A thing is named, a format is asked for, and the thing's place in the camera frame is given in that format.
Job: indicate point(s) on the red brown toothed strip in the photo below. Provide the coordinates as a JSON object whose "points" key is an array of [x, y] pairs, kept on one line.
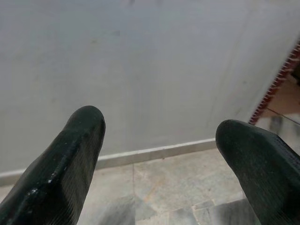
{"points": [[267, 96]]}

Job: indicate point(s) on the white skirting board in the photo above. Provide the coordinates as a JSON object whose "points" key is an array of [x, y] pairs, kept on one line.
{"points": [[152, 153]]}

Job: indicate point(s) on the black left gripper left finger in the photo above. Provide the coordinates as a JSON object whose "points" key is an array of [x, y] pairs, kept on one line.
{"points": [[58, 175]]}

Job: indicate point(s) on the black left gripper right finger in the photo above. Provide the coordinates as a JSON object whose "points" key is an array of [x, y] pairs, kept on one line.
{"points": [[264, 168]]}

